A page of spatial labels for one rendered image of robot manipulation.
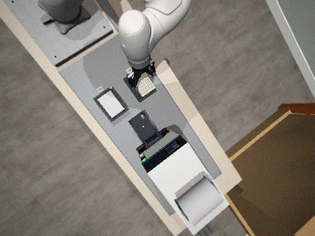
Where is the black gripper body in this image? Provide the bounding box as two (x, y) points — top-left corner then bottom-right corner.
(132, 64), (150, 76)

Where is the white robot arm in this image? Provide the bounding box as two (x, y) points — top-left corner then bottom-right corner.
(38, 0), (191, 69)

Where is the white cylinder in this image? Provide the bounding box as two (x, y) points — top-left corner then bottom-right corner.
(176, 177), (224, 226)

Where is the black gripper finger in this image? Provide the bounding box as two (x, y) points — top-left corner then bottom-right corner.
(127, 72), (142, 91)
(146, 58), (156, 82)

